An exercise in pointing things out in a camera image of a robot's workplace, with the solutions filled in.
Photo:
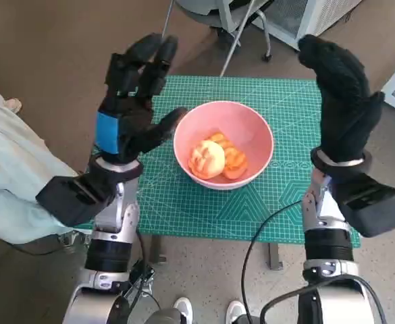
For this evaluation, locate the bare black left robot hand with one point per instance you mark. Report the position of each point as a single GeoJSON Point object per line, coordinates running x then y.
{"type": "Point", "coordinates": [133, 118]}

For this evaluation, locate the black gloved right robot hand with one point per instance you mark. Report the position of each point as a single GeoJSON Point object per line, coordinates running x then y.
{"type": "Point", "coordinates": [345, 114]}

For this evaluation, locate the round toy bread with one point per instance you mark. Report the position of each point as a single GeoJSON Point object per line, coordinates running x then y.
{"type": "Point", "coordinates": [207, 158]}

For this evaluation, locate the pink bowl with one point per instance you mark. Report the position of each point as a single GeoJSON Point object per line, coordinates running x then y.
{"type": "Point", "coordinates": [248, 125]}

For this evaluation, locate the long striped toy bread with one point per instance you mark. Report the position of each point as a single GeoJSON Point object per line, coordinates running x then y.
{"type": "Point", "coordinates": [236, 162]}

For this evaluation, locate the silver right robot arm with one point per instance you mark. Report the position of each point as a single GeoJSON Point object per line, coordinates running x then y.
{"type": "Point", "coordinates": [329, 248]}

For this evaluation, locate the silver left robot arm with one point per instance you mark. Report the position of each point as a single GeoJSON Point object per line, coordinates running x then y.
{"type": "Point", "coordinates": [111, 249]}

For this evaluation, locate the white grilled cabinet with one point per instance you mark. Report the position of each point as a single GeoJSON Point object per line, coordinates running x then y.
{"type": "Point", "coordinates": [312, 17]}

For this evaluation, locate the green cutting mat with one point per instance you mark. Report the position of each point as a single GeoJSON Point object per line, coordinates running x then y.
{"type": "Point", "coordinates": [190, 212]}

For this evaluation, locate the white metal rod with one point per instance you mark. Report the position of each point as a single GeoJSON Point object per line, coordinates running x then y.
{"type": "Point", "coordinates": [234, 44]}

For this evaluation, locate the person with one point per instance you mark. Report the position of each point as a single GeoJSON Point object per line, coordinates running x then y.
{"type": "Point", "coordinates": [11, 168]}

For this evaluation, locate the grey office chair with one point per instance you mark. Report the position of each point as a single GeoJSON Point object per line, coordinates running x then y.
{"type": "Point", "coordinates": [214, 13]}

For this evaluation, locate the grey table leg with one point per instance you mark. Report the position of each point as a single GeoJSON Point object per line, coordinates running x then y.
{"type": "Point", "coordinates": [275, 256]}
{"type": "Point", "coordinates": [157, 249]}

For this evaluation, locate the chrome stool base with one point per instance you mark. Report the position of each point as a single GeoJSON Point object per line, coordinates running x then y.
{"type": "Point", "coordinates": [73, 239]}

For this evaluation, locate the black bar device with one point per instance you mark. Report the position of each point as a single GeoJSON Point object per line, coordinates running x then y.
{"type": "Point", "coordinates": [146, 274]}

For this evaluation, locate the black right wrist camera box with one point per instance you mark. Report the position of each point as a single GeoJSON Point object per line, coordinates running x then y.
{"type": "Point", "coordinates": [372, 209]}

